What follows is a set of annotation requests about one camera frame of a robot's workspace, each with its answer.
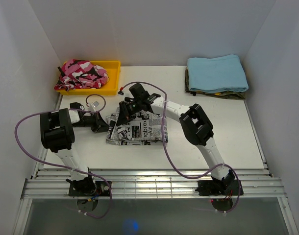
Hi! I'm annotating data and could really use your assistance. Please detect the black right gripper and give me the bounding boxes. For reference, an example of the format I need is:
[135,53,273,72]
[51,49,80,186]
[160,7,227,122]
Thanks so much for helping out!
[116,99,142,127]

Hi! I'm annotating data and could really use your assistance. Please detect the aluminium rail frame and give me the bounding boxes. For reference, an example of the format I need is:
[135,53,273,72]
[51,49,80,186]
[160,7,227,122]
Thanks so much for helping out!
[21,165,287,199]

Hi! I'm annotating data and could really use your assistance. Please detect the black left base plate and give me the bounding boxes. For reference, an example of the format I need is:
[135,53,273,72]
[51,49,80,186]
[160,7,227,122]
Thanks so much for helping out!
[68,181,112,197]

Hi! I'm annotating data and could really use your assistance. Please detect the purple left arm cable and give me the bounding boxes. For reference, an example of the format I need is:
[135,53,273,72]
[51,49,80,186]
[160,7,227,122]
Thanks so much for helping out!
[14,94,113,218]

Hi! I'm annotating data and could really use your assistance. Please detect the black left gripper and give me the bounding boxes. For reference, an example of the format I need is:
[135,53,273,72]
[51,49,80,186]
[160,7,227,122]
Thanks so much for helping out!
[73,111,112,133]

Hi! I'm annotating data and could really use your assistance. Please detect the pink camouflage trousers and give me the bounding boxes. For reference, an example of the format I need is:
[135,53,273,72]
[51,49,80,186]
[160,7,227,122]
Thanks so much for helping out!
[54,59,110,92]

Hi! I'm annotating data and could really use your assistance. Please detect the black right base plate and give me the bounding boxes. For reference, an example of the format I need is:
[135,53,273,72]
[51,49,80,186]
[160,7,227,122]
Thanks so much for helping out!
[195,180,244,196]

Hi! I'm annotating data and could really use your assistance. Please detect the yellow plastic tray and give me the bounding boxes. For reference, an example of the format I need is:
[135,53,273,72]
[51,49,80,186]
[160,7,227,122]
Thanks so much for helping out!
[57,60,121,95]

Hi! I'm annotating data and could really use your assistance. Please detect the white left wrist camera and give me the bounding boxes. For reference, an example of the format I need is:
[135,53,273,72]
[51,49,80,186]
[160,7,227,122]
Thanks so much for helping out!
[88,101,100,113]

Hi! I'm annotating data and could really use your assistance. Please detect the light blue folded trousers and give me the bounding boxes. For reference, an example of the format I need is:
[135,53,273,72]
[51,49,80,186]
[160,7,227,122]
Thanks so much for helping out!
[187,54,249,94]

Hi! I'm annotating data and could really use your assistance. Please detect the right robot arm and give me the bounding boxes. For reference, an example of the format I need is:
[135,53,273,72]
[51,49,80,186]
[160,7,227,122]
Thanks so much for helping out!
[117,82,241,196]

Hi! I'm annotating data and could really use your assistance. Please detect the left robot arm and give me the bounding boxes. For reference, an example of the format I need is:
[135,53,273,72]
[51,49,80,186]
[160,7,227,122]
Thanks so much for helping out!
[40,102,109,196]

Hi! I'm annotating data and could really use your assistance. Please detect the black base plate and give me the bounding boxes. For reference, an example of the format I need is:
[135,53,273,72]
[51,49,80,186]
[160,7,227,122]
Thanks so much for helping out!
[195,180,244,196]
[68,181,112,197]

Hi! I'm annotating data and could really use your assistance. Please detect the newspaper print trousers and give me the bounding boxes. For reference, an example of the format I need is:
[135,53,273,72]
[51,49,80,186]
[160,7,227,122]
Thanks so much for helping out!
[106,109,168,145]

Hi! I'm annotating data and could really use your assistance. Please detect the olive camouflage folded trousers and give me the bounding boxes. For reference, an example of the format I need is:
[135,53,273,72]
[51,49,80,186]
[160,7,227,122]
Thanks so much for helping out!
[185,69,246,100]

